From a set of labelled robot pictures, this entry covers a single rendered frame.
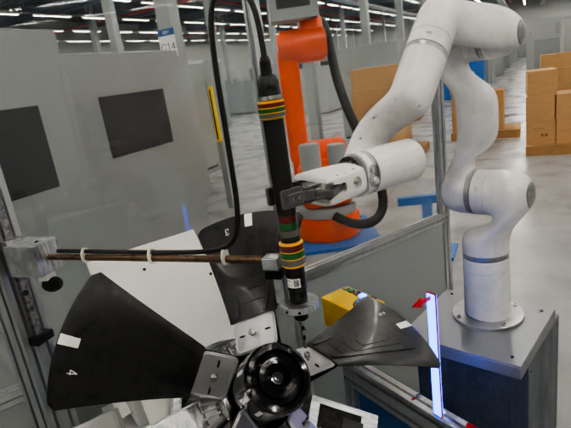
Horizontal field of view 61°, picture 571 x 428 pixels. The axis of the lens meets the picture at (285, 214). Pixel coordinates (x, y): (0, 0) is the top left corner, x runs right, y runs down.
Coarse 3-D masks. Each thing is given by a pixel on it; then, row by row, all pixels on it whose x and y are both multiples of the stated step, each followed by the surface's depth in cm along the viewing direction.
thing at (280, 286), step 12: (264, 264) 85; (276, 264) 84; (276, 276) 84; (276, 288) 86; (276, 300) 87; (288, 300) 87; (312, 300) 86; (288, 312) 84; (300, 312) 84; (312, 312) 84
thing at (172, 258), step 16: (48, 256) 105; (64, 256) 104; (80, 256) 102; (96, 256) 100; (112, 256) 99; (128, 256) 97; (144, 256) 96; (160, 256) 94; (176, 256) 93; (192, 256) 92; (208, 256) 90; (240, 256) 88; (256, 256) 87
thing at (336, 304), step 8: (352, 288) 143; (328, 296) 139; (336, 296) 138; (344, 296) 138; (352, 296) 137; (328, 304) 137; (336, 304) 134; (344, 304) 133; (352, 304) 133; (328, 312) 138; (336, 312) 135; (344, 312) 132; (328, 320) 140; (336, 320) 136
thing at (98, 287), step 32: (96, 288) 78; (96, 320) 78; (128, 320) 78; (160, 320) 79; (64, 352) 77; (96, 352) 78; (128, 352) 78; (160, 352) 80; (192, 352) 81; (64, 384) 77; (96, 384) 78; (128, 384) 80; (160, 384) 81; (192, 384) 82
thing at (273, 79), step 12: (264, 60) 74; (264, 72) 75; (264, 84) 75; (276, 84) 75; (264, 96) 75; (288, 276) 84; (300, 276) 84; (288, 288) 85; (300, 288) 84; (300, 300) 85
